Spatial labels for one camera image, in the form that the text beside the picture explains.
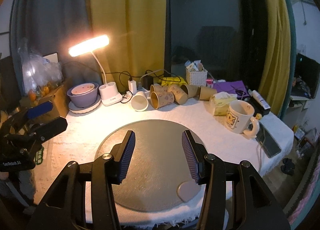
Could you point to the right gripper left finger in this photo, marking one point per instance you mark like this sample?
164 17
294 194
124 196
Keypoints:
109 169

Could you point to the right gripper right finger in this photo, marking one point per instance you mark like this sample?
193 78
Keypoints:
209 170

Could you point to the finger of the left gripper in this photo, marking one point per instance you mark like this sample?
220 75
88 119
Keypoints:
46 131
39 110

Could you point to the white paper cup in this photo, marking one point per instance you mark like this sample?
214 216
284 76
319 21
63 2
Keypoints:
139 102

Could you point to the right brown paper cup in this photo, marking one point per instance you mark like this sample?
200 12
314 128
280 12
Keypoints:
206 93

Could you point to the middle brown paper cup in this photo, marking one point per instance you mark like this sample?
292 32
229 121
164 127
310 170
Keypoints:
180 96

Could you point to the dark inside brown paper cup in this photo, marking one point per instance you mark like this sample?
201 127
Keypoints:
191 90

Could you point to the front brown paper cup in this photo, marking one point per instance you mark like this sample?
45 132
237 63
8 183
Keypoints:
161 99

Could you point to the rear left brown paper cup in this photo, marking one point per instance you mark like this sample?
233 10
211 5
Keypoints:
157 88

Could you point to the cardboard box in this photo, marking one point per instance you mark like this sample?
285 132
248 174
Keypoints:
59 99

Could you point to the clear plastic bag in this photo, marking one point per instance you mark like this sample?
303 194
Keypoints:
37 71

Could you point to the white table cloth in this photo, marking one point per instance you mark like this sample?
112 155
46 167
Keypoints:
85 132

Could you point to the white cartoon mug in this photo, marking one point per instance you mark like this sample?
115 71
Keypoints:
240 119

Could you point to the black smartphone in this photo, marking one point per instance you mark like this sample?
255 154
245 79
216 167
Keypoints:
267 142

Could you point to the yellow tissue pack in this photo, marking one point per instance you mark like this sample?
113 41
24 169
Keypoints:
219 103

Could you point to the white power strip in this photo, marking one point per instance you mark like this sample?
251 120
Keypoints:
128 95

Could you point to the white charger plug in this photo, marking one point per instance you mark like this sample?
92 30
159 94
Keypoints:
132 85

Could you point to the white tube bottle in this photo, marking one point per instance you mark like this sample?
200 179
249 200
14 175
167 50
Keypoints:
256 95

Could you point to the white woven basket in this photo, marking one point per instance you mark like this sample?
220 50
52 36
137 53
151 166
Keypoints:
197 78

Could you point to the black power adapter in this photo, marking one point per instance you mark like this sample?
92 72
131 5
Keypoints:
147 81

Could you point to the yellow cloth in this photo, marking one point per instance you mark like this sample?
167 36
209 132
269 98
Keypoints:
168 81

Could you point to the grey curtain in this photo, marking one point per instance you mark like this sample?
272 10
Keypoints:
53 26

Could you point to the yellow curtain right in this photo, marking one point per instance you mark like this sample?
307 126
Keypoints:
275 77

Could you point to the yellow curtain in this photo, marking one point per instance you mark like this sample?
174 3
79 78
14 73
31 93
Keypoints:
136 30
275 77

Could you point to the yellow curtain left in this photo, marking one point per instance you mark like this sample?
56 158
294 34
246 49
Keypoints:
136 30

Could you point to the dark window pane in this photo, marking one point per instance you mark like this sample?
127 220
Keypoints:
228 37

